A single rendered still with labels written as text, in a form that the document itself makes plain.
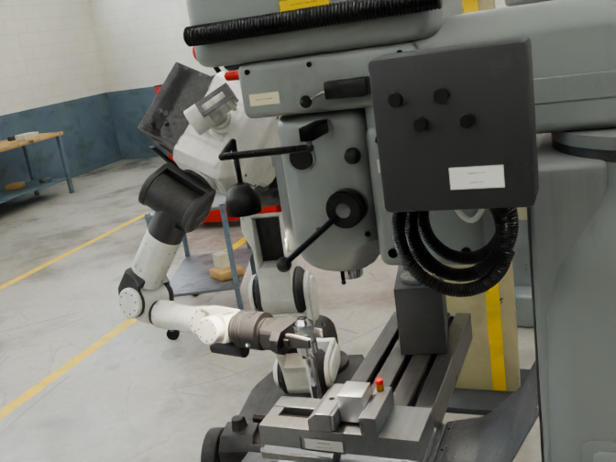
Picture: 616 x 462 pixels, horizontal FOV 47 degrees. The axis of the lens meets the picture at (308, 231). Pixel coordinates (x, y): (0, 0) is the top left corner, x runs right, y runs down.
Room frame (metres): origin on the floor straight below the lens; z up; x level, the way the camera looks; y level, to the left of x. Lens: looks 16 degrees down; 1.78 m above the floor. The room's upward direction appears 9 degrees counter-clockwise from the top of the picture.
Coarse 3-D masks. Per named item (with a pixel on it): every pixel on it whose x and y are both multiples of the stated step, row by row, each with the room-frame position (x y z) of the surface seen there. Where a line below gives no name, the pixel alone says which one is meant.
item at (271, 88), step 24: (360, 48) 1.22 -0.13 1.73; (384, 48) 1.19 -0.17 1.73; (408, 48) 1.17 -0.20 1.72; (240, 72) 1.30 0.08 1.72; (264, 72) 1.28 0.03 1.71; (288, 72) 1.26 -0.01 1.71; (312, 72) 1.24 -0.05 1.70; (336, 72) 1.22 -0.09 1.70; (360, 72) 1.21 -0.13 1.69; (264, 96) 1.28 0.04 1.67; (288, 96) 1.26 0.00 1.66; (360, 96) 1.21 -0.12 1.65
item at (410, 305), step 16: (400, 272) 1.78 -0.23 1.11; (400, 288) 1.67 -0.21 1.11; (416, 288) 1.66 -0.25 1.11; (400, 304) 1.67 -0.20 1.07; (416, 304) 1.66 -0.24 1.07; (432, 304) 1.65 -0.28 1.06; (400, 320) 1.67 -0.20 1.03; (416, 320) 1.66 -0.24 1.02; (432, 320) 1.65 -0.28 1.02; (400, 336) 1.67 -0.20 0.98; (416, 336) 1.66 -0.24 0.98; (432, 336) 1.65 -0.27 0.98; (416, 352) 1.66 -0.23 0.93; (432, 352) 1.65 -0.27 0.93
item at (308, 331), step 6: (294, 324) 1.44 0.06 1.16; (312, 324) 1.43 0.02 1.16; (294, 330) 1.43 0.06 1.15; (300, 330) 1.42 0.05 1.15; (306, 330) 1.42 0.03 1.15; (312, 330) 1.42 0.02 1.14; (306, 336) 1.41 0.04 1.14; (312, 336) 1.42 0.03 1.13; (312, 342) 1.42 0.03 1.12; (300, 348) 1.42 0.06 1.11; (306, 348) 1.41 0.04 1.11; (312, 348) 1.42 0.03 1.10
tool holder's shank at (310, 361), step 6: (306, 360) 1.42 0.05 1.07; (312, 360) 1.42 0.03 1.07; (306, 366) 1.43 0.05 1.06; (312, 366) 1.42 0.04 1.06; (312, 372) 1.42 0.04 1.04; (312, 378) 1.42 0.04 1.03; (318, 378) 1.43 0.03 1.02; (312, 384) 1.42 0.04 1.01; (318, 384) 1.43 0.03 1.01; (312, 390) 1.43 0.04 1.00; (318, 390) 1.43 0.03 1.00; (312, 396) 1.43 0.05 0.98; (318, 396) 1.42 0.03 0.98
